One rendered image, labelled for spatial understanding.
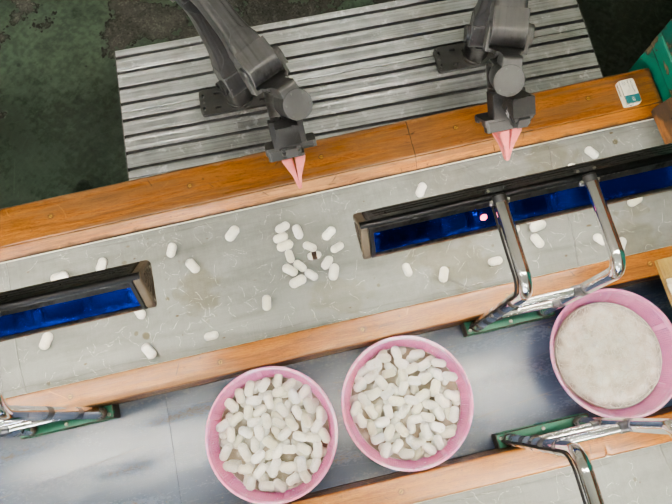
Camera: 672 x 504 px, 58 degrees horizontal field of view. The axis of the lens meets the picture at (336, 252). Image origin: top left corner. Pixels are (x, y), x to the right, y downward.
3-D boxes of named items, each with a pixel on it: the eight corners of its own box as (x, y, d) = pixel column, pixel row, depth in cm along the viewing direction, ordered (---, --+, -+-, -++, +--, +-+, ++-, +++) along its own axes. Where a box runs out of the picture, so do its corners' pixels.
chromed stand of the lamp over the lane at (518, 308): (441, 257, 139) (482, 187, 96) (524, 238, 140) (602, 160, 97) (463, 337, 134) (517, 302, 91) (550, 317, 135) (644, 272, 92)
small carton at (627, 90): (614, 85, 140) (618, 80, 138) (629, 82, 140) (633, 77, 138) (623, 108, 138) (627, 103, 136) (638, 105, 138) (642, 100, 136)
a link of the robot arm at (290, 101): (326, 103, 111) (292, 44, 105) (288, 130, 110) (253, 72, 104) (303, 97, 121) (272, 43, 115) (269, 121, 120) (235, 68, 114)
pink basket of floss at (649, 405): (514, 372, 132) (526, 369, 123) (574, 274, 138) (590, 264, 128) (624, 445, 128) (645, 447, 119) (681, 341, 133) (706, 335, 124)
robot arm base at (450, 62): (525, 41, 145) (517, 16, 147) (443, 56, 144) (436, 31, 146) (516, 60, 152) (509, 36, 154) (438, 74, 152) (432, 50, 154)
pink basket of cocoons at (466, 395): (318, 385, 132) (315, 383, 123) (417, 317, 136) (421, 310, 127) (388, 493, 126) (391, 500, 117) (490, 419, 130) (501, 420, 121)
